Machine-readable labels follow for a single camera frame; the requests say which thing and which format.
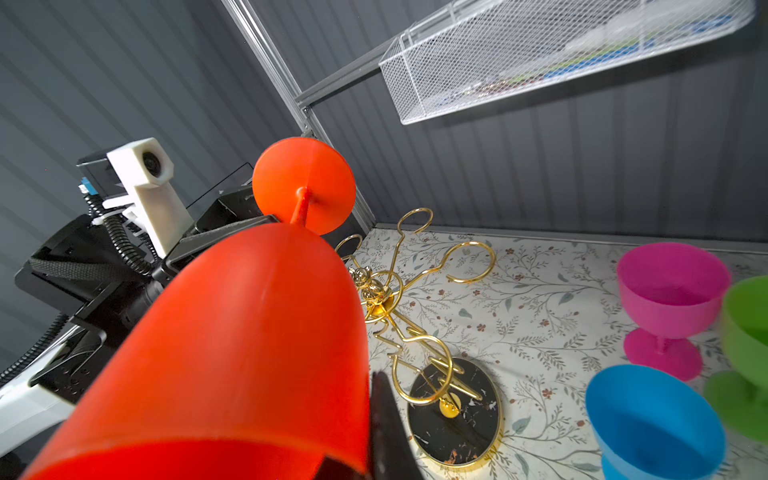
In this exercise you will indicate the gold wine glass rack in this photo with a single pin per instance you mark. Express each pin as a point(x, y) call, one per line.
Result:
point(453, 414)

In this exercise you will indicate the white tube in basket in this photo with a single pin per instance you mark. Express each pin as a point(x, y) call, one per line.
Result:
point(650, 18)

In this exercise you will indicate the red wine glass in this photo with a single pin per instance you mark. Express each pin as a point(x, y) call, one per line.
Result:
point(252, 363)

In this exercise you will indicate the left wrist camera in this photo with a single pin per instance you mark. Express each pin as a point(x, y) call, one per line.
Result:
point(135, 179)

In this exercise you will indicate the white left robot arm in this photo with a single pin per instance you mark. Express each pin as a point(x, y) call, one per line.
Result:
point(28, 411)

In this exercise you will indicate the magenta wine glass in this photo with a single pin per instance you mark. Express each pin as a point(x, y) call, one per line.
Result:
point(671, 291)

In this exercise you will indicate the blue wine glass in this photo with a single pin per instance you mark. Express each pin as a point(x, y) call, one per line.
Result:
point(650, 425)

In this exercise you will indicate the green wine glass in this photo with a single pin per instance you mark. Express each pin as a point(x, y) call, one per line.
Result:
point(739, 396)

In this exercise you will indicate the floral table mat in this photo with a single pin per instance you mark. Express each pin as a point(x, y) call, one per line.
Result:
point(541, 316)

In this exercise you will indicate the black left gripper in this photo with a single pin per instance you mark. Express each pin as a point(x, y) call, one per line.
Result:
point(102, 281)

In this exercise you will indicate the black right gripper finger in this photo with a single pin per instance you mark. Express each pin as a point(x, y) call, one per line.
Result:
point(390, 454)

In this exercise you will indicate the white wire mesh basket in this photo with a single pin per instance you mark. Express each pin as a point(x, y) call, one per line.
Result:
point(469, 53)

